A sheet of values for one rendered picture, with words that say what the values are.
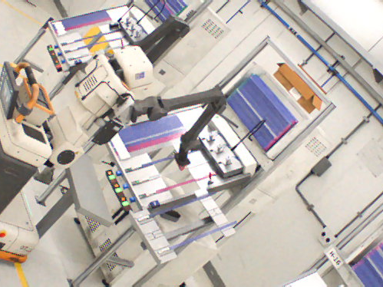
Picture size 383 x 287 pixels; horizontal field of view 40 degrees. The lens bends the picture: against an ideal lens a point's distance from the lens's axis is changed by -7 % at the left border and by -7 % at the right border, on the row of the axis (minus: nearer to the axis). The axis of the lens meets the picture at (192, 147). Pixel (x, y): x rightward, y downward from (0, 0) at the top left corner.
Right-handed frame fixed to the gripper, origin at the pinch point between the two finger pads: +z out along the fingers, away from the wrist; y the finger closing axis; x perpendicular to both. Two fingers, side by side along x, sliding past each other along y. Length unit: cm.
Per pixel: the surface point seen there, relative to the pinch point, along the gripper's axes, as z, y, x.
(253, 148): -10.3, -9.1, -44.1
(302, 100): -17, 13, -97
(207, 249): 66, -21, -17
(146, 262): 17, -45, 42
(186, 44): 3, 123, -65
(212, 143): -6.1, 7.1, -24.3
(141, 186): 1.9, -2.9, 27.2
